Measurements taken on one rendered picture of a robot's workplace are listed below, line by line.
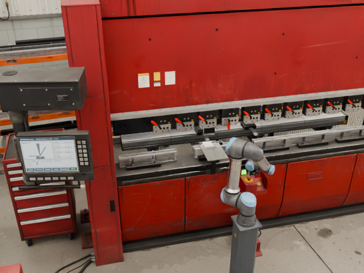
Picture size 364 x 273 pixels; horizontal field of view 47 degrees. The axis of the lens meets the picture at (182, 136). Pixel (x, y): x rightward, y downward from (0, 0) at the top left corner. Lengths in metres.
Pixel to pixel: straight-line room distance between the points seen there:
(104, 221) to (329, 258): 2.07
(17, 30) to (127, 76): 4.37
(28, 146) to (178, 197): 1.52
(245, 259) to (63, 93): 1.85
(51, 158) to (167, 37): 1.23
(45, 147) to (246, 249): 1.65
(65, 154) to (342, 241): 2.83
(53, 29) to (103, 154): 4.40
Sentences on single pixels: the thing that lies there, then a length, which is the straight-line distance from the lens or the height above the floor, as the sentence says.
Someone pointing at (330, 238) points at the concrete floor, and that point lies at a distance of 4.48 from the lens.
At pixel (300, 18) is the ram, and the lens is 3.60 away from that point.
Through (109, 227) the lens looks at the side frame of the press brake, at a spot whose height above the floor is 0.43.
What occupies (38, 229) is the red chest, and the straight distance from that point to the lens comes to 4.22.
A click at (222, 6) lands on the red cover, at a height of 2.19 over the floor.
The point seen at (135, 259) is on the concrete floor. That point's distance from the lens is 4.06.
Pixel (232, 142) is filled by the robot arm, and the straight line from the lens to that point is 2.97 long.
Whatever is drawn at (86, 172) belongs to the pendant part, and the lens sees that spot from 2.87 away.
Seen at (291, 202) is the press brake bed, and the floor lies 0.29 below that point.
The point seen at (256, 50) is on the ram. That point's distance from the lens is 3.51.
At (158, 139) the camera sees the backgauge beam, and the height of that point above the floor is 0.96.
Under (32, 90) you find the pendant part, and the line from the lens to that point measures 2.69.
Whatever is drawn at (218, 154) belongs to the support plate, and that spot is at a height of 1.00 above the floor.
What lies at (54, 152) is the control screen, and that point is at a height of 1.47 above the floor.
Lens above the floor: 2.87
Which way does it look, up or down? 29 degrees down
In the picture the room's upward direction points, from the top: straight up
